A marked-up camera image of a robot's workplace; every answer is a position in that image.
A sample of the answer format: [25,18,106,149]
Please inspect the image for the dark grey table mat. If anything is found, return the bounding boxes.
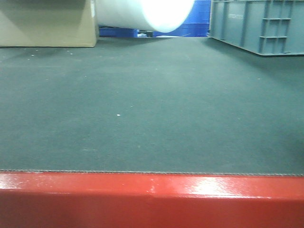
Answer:
[0,38,304,176]

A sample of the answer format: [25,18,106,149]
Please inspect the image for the red table edge rail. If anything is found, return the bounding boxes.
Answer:
[0,171,304,228]

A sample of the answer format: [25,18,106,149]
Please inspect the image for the white foam roll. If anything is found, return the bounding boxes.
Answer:
[95,0,194,33]

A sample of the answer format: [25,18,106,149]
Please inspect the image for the blue plastic crates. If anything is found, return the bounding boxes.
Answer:
[99,0,211,38]

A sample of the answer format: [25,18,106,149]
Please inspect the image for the grey plastic crate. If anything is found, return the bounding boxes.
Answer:
[209,0,304,56]

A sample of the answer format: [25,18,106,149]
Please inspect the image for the cardboard box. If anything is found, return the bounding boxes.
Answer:
[0,0,98,47]

